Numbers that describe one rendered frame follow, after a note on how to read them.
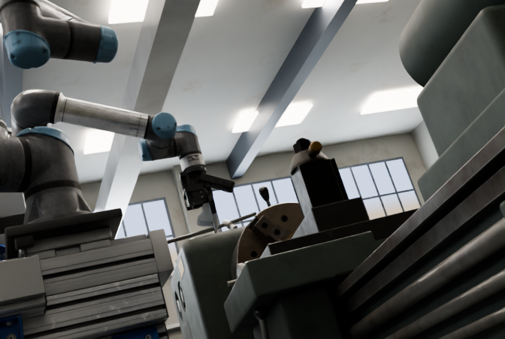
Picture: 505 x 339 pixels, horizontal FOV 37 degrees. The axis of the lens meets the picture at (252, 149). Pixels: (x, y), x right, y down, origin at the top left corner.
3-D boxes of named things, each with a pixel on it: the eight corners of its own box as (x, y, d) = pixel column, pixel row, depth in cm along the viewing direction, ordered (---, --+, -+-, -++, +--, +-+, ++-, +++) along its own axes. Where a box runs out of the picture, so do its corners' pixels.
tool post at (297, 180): (305, 226, 146) (290, 180, 150) (340, 217, 148) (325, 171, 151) (314, 213, 139) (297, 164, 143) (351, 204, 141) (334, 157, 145)
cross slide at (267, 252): (258, 293, 144) (252, 271, 146) (455, 242, 155) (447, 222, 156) (275, 268, 128) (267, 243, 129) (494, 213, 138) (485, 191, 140)
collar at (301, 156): (287, 180, 149) (282, 166, 150) (324, 171, 151) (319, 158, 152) (295, 164, 142) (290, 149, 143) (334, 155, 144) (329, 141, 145)
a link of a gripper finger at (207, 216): (201, 235, 229) (194, 207, 233) (219, 231, 231) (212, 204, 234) (202, 231, 226) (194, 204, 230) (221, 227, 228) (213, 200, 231)
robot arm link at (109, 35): (20, 22, 184) (115, 79, 149) (-24, 16, 177) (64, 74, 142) (28, -26, 181) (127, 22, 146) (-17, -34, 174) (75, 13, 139)
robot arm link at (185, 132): (167, 135, 245) (192, 131, 248) (175, 165, 241) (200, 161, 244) (170, 124, 238) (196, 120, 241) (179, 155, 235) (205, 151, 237)
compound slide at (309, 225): (295, 264, 152) (288, 240, 153) (341, 253, 154) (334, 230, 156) (319, 234, 133) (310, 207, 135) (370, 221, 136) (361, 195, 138)
